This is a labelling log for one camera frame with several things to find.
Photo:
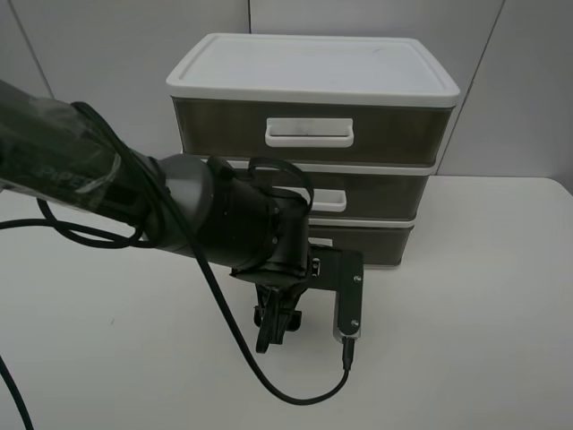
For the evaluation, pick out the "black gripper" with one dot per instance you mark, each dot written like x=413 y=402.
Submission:
x=278 y=272

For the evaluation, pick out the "smoky bottom drawer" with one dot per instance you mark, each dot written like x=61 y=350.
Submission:
x=380 y=246

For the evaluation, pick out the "smoky drawer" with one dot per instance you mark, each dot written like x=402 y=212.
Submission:
x=380 y=192
x=380 y=246
x=352 y=134

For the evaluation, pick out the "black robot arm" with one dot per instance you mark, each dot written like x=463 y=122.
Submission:
x=92 y=188

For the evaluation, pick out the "smoky middle drawer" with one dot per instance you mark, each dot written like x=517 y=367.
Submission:
x=380 y=192

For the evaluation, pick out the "smoky top drawer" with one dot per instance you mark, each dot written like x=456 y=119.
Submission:
x=352 y=134

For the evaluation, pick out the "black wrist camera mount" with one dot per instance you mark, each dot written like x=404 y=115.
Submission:
x=340 y=271

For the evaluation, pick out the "white drawer cabinet frame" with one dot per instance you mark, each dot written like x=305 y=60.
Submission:
x=324 y=70

